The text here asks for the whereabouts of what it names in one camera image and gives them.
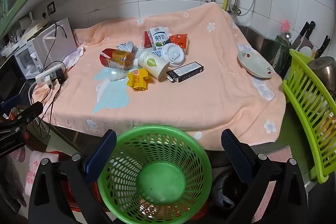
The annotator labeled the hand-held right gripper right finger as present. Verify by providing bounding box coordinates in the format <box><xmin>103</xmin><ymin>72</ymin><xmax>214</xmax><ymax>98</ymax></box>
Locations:
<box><xmin>221</xmin><ymin>128</ymin><xmax>309</xmax><ymax>224</ymax></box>

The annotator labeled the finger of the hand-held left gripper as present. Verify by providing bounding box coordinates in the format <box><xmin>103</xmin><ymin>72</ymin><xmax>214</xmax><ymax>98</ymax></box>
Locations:
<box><xmin>14</xmin><ymin>101</ymin><xmax>44</xmax><ymax>123</ymax></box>
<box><xmin>0</xmin><ymin>94</ymin><xmax>21</xmax><ymax>110</ymax></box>

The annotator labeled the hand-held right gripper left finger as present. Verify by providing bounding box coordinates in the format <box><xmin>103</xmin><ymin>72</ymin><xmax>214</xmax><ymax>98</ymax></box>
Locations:
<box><xmin>28</xmin><ymin>129</ymin><xmax>117</xmax><ymax>224</ymax></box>

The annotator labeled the green plastic mesh basket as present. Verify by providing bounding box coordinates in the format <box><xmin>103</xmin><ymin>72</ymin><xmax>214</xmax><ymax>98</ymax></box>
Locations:
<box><xmin>98</xmin><ymin>125</ymin><xmax>213</xmax><ymax>224</ymax></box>

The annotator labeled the yellow snack packet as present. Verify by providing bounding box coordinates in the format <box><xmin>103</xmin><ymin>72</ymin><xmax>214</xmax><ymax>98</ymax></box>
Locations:
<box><xmin>127</xmin><ymin>68</ymin><xmax>151</xmax><ymax>91</ymax></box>

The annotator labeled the brown tea bottle red label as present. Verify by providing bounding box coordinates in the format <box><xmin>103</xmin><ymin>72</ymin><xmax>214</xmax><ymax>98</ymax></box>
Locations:
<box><xmin>99</xmin><ymin>48</ymin><xmax>139</xmax><ymax>70</ymax></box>

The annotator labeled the black box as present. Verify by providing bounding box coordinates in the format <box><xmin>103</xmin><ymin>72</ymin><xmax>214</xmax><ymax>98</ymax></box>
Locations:
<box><xmin>166</xmin><ymin>61</ymin><xmax>205</xmax><ymax>83</ymax></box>

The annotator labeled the white paper cup green drop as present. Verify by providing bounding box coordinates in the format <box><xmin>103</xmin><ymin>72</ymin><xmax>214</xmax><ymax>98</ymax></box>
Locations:
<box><xmin>136</xmin><ymin>50</ymin><xmax>171</xmax><ymax>80</ymax></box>

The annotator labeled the grey paper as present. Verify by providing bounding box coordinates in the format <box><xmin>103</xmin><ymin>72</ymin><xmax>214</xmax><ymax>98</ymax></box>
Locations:
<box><xmin>116</xmin><ymin>40</ymin><xmax>139</xmax><ymax>52</ymax></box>

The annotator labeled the white plastic cup lid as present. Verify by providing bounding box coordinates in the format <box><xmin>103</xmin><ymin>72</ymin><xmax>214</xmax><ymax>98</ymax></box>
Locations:
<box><xmin>161</xmin><ymin>43</ymin><xmax>186</xmax><ymax>67</ymax></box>

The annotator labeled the orange snack packet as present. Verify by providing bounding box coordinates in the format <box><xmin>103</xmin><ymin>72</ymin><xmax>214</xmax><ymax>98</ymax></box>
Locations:
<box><xmin>168</xmin><ymin>33</ymin><xmax>190</xmax><ymax>55</ymax></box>

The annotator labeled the black appliance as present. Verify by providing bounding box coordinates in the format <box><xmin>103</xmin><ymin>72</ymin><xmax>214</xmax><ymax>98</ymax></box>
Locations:
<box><xmin>0</xmin><ymin>55</ymin><xmax>28</xmax><ymax>102</ymax></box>

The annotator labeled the white power strip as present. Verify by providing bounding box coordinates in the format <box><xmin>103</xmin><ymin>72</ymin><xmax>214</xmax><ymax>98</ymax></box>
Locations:
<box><xmin>35</xmin><ymin>64</ymin><xmax>66</xmax><ymax>88</ymax></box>

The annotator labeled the black round object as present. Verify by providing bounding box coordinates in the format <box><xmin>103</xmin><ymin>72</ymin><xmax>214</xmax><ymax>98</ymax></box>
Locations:
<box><xmin>210</xmin><ymin>172</ymin><xmax>246</xmax><ymax>212</ymax></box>

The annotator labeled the pink printed bag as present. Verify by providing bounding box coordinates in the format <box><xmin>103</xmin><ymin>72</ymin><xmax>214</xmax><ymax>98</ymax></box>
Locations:
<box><xmin>26</xmin><ymin>151</ymin><xmax>59</xmax><ymax>186</ymax></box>

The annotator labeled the pink mat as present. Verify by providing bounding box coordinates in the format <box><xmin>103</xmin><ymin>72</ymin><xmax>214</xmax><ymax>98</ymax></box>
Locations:
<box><xmin>251</xmin><ymin>145</ymin><xmax>293</xmax><ymax>219</ymax></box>

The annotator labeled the black charger plug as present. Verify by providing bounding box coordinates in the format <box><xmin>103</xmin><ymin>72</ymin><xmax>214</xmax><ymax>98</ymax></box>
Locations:
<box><xmin>56</xmin><ymin>69</ymin><xmax>69</xmax><ymax>84</ymax></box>

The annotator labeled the red plastic stool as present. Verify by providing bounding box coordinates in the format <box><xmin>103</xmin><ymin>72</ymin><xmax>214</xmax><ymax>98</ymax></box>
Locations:
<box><xmin>60</xmin><ymin>178</ymin><xmax>111</xmax><ymax>214</ymax></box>

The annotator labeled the white cloth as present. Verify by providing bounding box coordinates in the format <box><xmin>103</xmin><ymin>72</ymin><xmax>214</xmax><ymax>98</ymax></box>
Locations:
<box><xmin>64</xmin><ymin>46</ymin><xmax>85</xmax><ymax>67</ymax></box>

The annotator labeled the peach flower print blanket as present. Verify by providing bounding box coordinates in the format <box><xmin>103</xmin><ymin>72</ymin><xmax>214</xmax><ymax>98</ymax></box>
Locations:
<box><xmin>31</xmin><ymin>1</ymin><xmax>286</xmax><ymax>151</ymax></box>

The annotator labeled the white microwave oven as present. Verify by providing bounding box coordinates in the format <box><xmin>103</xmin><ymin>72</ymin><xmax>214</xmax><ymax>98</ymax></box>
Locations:
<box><xmin>13</xmin><ymin>18</ymin><xmax>78</xmax><ymax>80</ymax></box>

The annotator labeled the green plastic dish rack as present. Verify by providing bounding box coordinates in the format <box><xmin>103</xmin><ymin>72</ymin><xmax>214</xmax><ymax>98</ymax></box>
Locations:
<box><xmin>282</xmin><ymin>49</ymin><xmax>336</xmax><ymax>184</ymax></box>

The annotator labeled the white ceramic bowl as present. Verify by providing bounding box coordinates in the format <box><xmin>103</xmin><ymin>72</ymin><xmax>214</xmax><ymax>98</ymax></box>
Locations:
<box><xmin>237</xmin><ymin>50</ymin><xmax>276</xmax><ymax>79</ymax></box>

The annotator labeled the green bottle pink cap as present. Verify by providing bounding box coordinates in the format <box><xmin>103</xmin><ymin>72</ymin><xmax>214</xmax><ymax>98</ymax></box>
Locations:
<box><xmin>270</xmin><ymin>35</ymin><xmax>293</xmax><ymax>75</ymax></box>

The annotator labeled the steel pot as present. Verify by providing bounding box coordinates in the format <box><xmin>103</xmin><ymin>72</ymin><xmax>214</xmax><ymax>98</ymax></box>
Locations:
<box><xmin>307</xmin><ymin>56</ymin><xmax>336</xmax><ymax>90</ymax></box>

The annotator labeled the white milk carton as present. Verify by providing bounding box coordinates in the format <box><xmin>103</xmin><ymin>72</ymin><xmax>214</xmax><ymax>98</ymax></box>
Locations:
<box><xmin>148</xmin><ymin>26</ymin><xmax>168</xmax><ymax>50</ymax></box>

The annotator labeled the black cable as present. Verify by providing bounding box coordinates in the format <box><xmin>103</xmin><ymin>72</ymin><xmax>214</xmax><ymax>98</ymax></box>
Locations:
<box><xmin>43</xmin><ymin>25</ymin><xmax>69</xmax><ymax>68</ymax></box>

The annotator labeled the black handle kitchen knife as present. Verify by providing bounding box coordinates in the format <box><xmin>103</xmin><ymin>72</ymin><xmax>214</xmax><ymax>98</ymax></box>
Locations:
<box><xmin>315</xmin><ymin>35</ymin><xmax>331</xmax><ymax>59</ymax></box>
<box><xmin>291</xmin><ymin>21</ymin><xmax>310</xmax><ymax>49</ymax></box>
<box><xmin>302</xmin><ymin>20</ymin><xmax>316</xmax><ymax>50</ymax></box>

